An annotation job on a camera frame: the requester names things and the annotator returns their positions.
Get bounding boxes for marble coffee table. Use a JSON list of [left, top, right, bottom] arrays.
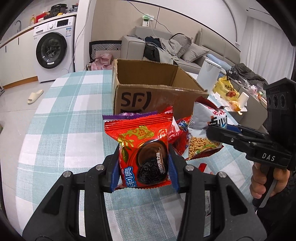
[[209, 76, 267, 130]]

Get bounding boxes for white washing machine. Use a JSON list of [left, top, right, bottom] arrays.
[[33, 15, 76, 83]]

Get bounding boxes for white cylindrical bin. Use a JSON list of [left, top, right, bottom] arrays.
[[196, 59, 222, 93]]

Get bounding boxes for black rice cooker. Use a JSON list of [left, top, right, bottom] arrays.
[[44, 4, 68, 20]]

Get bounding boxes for brown SF cardboard box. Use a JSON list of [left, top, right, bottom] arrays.
[[112, 59, 208, 120]]

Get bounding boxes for black white patterned chair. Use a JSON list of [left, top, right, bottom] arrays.
[[89, 40, 122, 61]]

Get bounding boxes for yellow plastic bag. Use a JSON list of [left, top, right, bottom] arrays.
[[212, 75, 240, 101]]

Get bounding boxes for purple silver snack bag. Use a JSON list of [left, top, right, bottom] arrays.
[[102, 111, 158, 121]]

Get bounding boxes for white paper cup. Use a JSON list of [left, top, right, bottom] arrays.
[[238, 92, 249, 108]]

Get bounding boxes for teal plaid tablecloth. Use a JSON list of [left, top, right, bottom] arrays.
[[14, 69, 258, 241]]

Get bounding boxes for grey cushion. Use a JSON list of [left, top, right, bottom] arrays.
[[181, 43, 209, 63]]

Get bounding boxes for white noodle snack bag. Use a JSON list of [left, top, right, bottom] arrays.
[[187, 96, 227, 160]]

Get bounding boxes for red oreo pack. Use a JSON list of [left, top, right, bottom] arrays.
[[104, 113, 173, 189]]

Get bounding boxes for beige slipper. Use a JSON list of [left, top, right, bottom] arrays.
[[27, 89, 44, 104]]

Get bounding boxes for person's right hand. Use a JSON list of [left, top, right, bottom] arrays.
[[249, 163, 290, 199]]

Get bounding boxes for wall power strip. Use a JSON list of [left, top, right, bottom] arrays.
[[142, 14, 154, 28]]

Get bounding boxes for grey sofa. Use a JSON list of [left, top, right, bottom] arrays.
[[120, 27, 240, 74]]

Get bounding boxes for pile of dark clothes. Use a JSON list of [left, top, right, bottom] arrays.
[[143, 36, 182, 65]]

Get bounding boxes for pink cloth pile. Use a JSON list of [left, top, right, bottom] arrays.
[[86, 53, 114, 71]]

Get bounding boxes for red crinkled snack bag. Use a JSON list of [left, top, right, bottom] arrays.
[[168, 116, 191, 155]]

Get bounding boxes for white kitchen cabinet counter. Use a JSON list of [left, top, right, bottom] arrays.
[[1, 27, 38, 89]]

